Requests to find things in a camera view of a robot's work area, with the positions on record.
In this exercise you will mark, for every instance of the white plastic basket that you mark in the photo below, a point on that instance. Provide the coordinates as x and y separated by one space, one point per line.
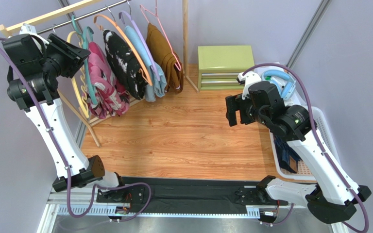
304 175

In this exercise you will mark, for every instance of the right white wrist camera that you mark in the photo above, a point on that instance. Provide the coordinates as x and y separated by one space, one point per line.
247 80

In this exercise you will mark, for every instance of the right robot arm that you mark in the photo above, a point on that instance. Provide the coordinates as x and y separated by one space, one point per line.
335 195

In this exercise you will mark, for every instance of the pink wire hanger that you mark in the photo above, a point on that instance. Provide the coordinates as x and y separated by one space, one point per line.
156 15

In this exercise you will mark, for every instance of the yellow clothes hanger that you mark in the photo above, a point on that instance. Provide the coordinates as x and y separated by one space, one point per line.
80 90

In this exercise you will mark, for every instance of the pink camouflage trousers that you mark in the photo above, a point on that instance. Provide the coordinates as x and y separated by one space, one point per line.
109 96

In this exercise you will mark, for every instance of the light blue trousers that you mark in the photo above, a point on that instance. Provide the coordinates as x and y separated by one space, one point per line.
158 87

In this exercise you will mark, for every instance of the light blue headphones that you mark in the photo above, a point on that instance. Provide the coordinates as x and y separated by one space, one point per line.
285 83

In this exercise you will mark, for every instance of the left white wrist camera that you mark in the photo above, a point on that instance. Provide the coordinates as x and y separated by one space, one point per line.
30 29

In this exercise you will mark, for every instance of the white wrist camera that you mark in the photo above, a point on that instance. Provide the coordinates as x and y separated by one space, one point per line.
30 29
247 80

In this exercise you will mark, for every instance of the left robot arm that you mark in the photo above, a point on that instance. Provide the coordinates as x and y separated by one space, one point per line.
35 65

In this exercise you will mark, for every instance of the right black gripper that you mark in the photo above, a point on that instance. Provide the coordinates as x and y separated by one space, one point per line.
240 109

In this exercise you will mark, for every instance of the brown trousers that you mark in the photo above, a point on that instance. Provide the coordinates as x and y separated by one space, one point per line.
161 53

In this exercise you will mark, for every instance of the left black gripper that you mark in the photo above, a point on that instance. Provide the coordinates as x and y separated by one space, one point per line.
73 54

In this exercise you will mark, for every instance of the green drawer cabinet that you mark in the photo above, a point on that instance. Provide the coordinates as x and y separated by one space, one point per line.
219 66

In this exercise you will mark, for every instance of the purple clothes hanger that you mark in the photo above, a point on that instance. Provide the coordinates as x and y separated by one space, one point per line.
136 28

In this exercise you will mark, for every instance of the dark blue denim trousers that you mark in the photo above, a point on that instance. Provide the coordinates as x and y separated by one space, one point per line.
288 159

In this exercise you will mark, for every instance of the black white speckled trousers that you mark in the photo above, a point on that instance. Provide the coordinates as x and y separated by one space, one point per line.
124 64

